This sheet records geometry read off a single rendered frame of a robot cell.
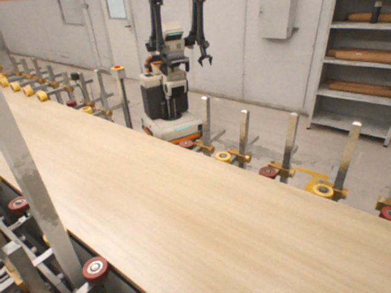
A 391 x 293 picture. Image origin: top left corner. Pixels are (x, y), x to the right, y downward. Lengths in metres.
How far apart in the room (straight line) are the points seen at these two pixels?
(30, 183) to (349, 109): 3.76
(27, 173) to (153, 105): 2.56
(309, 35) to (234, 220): 3.22
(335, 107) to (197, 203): 3.21
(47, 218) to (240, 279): 0.61
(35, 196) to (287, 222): 0.84
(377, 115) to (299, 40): 1.36
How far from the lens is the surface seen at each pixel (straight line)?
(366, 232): 1.15
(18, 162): 0.82
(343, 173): 1.35
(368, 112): 4.05
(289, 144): 1.35
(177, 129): 3.13
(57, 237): 0.99
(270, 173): 1.30
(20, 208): 1.38
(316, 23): 3.94
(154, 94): 3.25
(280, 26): 3.83
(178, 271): 0.93
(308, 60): 4.01
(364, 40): 3.84
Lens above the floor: 1.67
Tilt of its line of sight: 32 degrees down
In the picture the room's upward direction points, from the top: 3 degrees counter-clockwise
